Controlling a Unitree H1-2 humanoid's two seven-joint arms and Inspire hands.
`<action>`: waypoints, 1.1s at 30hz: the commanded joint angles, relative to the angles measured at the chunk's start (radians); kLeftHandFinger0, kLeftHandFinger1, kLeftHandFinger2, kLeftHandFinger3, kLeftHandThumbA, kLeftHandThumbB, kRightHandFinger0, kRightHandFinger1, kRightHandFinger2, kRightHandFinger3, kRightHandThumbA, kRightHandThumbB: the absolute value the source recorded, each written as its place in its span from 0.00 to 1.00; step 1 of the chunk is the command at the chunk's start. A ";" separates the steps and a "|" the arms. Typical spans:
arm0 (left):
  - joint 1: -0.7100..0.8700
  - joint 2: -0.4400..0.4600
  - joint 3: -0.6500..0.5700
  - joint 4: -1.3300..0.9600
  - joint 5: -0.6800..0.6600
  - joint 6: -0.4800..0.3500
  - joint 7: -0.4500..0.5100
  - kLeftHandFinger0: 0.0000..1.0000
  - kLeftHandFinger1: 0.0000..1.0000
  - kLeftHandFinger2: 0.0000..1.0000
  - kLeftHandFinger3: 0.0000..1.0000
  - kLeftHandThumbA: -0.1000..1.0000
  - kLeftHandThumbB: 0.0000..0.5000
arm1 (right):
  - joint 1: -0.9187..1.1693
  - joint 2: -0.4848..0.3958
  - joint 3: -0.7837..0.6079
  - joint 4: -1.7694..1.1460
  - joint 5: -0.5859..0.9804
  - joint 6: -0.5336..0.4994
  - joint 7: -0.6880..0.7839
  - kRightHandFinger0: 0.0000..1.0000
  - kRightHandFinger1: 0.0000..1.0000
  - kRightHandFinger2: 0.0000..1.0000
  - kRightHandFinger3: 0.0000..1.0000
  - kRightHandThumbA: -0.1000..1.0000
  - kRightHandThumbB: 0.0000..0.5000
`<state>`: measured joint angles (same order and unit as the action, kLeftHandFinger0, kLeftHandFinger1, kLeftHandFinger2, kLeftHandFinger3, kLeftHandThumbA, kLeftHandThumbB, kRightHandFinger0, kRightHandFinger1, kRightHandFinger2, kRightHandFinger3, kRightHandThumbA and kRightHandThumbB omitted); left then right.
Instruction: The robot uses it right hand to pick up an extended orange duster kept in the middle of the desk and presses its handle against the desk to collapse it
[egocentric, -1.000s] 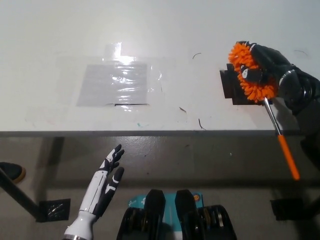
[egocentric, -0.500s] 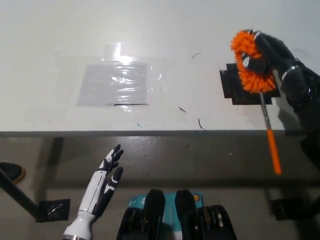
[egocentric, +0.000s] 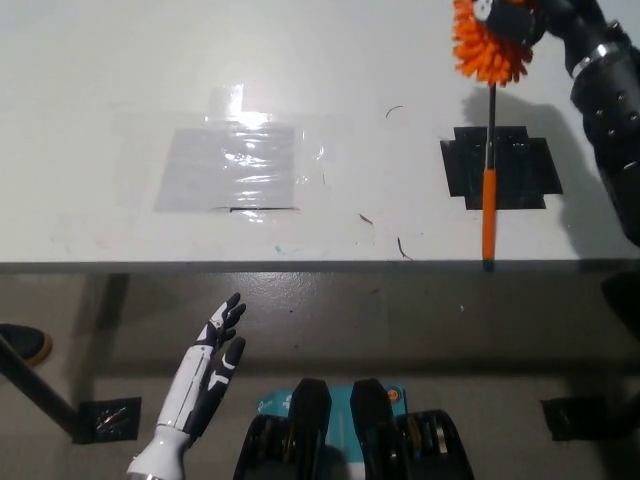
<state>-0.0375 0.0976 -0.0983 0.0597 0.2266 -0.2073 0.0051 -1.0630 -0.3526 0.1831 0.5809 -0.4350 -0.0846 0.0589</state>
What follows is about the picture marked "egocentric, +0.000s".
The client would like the black shoe tan sole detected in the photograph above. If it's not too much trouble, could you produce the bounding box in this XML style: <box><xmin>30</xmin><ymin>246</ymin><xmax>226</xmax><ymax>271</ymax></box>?
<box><xmin>0</xmin><ymin>323</ymin><xmax>54</xmax><ymax>369</ymax></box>

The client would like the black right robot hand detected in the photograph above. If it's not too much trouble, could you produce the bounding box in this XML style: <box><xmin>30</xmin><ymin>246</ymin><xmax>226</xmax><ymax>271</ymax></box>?
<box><xmin>472</xmin><ymin>0</ymin><xmax>609</xmax><ymax>52</ymax></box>

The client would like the clear plastic sheet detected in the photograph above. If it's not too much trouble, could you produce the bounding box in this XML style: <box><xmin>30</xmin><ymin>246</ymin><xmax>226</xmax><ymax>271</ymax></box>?
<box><xmin>152</xmin><ymin>127</ymin><xmax>301</xmax><ymax>214</ymax></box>

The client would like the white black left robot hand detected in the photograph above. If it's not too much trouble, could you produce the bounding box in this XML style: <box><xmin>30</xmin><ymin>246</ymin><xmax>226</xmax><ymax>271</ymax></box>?
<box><xmin>155</xmin><ymin>293</ymin><xmax>248</xmax><ymax>445</ymax></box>

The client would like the clear plastic film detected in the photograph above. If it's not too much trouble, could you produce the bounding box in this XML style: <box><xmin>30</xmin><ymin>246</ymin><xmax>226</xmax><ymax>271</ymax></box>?
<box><xmin>109</xmin><ymin>84</ymin><xmax>377</xmax><ymax>249</ymax></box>

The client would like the orange microfiber telescopic duster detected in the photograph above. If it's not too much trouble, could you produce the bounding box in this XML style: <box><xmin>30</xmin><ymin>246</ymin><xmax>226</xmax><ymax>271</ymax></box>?
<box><xmin>451</xmin><ymin>0</ymin><xmax>540</xmax><ymax>274</ymax></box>

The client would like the black metal table leg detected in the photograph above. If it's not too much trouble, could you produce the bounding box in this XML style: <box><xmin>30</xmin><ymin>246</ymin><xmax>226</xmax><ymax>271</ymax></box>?
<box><xmin>0</xmin><ymin>332</ymin><xmax>87</xmax><ymax>437</ymax></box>

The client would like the black floor tape patch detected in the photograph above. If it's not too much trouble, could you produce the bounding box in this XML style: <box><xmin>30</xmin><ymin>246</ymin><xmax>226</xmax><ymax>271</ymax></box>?
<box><xmin>541</xmin><ymin>395</ymin><xmax>610</xmax><ymax>442</ymax></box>
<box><xmin>74</xmin><ymin>397</ymin><xmax>143</xmax><ymax>445</ymax></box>

